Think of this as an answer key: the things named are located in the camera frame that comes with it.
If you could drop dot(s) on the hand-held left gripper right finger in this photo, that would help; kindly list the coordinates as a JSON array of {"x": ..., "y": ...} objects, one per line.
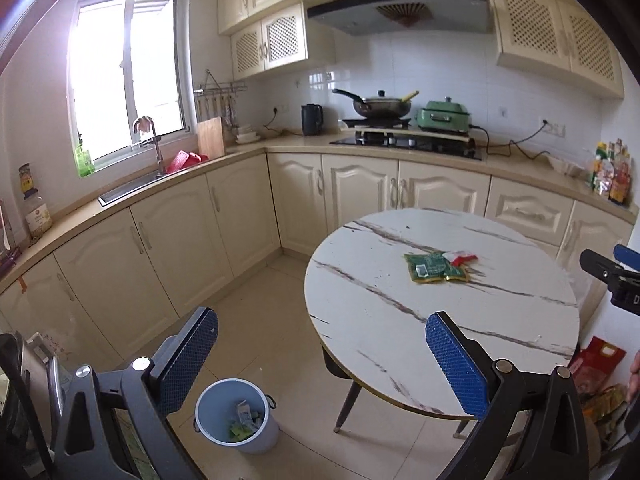
[{"x": 455, "y": 360}]

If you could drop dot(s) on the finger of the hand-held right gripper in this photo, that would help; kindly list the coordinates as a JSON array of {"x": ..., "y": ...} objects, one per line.
[
  {"x": 597, "y": 261},
  {"x": 627, "y": 255}
]

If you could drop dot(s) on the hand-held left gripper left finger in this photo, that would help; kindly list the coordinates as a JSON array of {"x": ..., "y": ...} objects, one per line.
[{"x": 187, "y": 355}]

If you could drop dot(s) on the blue plastic waste bin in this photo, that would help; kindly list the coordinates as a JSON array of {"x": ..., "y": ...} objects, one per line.
[{"x": 265, "y": 435}]

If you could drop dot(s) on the person's right hand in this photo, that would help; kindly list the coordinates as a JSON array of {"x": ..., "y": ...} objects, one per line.
[{"x": 636, "y": 375}]

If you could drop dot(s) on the black table leg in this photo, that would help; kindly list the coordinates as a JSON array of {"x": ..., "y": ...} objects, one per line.
[
  {"x": 347, "y": 407},
  {"x": 462, "y": 427}
]

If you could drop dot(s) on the red rice bag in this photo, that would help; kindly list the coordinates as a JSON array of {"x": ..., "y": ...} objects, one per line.
[{"x": 597, "y": 365}]

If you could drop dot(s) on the cluster of condiment bottles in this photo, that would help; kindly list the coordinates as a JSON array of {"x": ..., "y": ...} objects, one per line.
[{"x": 612, "y": 175}]

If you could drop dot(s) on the dark green packet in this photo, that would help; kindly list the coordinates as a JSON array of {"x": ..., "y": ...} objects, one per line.
[{"x": 430, "y": 267}]

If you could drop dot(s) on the cream kitchen base cabinets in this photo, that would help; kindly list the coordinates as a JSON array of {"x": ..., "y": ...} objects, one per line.
[{"x": 165, "y": 260}]

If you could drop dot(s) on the clear plastic container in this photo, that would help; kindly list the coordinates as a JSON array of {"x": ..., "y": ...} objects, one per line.
[{"x": 565, "y": 165}]

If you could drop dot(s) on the red and white wrapper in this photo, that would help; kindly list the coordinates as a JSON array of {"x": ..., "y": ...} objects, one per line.
[{"x": 462, "y": 257}]

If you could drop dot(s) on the patterned snack bag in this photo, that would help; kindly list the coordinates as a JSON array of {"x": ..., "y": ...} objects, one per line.
[{"x": 605, "y": 405}]

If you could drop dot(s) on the steel kitchen sink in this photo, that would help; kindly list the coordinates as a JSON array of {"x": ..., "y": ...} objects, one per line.
[{"x": 132, "y": 190}]

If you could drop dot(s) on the red plastic basket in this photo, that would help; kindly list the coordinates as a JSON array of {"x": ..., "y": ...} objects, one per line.
[{"x": 185, "y": 162}]

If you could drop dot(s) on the light wooden board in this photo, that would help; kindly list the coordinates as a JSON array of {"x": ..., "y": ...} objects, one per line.
[{"x": 450, "y": 135}]

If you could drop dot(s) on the black gas stove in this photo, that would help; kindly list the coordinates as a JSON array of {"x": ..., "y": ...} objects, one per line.
[{"x": 440, "y": 147}]

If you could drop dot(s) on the glass jar with label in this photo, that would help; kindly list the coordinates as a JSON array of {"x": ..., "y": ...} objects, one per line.
[{"x": 39, "y": 215}]

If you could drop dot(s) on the green electric cooker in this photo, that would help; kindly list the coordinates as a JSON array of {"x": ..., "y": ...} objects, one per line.
[{"x": 442, "y": 116}]

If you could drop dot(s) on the metal sink faucet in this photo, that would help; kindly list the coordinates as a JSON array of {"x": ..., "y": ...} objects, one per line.
[{"x": 155, "y": 145}]

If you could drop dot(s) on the wooden cutting board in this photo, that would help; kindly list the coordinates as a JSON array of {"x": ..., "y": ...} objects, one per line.
[{"x": 210, "y": 137}]

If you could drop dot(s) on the green dish soap bottle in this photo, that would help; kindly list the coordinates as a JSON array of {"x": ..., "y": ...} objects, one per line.
[{"x": 84, "y": 160}]

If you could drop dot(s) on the stack of white dishes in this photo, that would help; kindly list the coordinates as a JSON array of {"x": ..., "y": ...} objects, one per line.
[{"x": 247, "y": 135}]

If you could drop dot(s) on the dark sauce bottle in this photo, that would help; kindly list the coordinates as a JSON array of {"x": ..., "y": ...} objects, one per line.
[{"x": 27, "y": 180}]

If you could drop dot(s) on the black wok with lid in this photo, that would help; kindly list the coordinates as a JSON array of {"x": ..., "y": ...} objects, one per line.
[{"x": 382, "y": 106}]

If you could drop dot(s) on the black electric kettle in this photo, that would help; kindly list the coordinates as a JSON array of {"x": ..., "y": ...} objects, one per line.
[{"x": 311, "y": 121}]

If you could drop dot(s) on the kitchen window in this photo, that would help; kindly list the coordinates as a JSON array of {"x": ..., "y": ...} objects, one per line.
[{"x": 125, "y": 75}]

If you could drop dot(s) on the wide white wall outlet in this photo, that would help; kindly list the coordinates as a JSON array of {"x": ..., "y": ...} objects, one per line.
[{"x": 552, "y": 127}]

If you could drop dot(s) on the cream lattice wall cabinet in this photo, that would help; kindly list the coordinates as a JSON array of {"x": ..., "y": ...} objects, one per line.
[
  {"x": 555, "y": 30},
  {"x": 270, "y": 42}
]

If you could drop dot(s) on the wall utensil rack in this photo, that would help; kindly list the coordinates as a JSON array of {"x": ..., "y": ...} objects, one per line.
[{"x": 220, "y": 97}]

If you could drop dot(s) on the small white wall outlet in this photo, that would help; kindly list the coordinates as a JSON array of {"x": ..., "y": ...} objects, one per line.
[{"x": 278, "y": 109}]

